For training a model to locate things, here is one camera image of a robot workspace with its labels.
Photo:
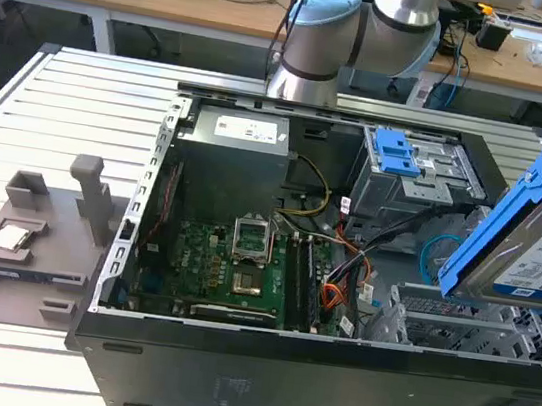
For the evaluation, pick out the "hard disk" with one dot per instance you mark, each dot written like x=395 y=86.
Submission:
x=522 y=248

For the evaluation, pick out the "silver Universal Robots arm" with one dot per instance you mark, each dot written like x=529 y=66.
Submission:
x=319 y=38

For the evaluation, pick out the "silver perforated disk bay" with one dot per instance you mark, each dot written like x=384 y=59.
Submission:
x=460 y=330

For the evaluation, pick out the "small black cube device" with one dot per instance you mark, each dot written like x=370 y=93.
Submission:
x=492 y=34

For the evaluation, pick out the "blue drive cage latch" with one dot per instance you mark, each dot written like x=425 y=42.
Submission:
x=394 y=152

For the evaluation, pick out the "silver drive cage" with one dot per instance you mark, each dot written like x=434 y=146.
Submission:
x=404 y=191

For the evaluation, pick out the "black RAM stick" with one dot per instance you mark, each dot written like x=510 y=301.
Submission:
x=315 y=285

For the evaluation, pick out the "grey power supply unit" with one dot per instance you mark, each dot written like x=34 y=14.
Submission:
x=230 y=167

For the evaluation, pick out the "CPU socket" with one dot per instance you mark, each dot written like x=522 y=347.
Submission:
x=248 y=281

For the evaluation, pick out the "wooden desk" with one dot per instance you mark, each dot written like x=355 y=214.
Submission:
x=178 y=3

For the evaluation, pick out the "black graphics card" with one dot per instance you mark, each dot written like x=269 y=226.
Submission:
x=235 y=315

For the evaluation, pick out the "green motherboard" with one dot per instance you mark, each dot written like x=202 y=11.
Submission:
x=202 y=264

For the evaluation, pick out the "black open PC case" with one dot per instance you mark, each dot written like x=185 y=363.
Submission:
x=276 y=380

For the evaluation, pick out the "grey parts rack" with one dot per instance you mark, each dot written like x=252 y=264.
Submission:
x=67 y=255

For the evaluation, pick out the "silver CPU chip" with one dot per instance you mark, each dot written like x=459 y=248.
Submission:
x=11 y=237

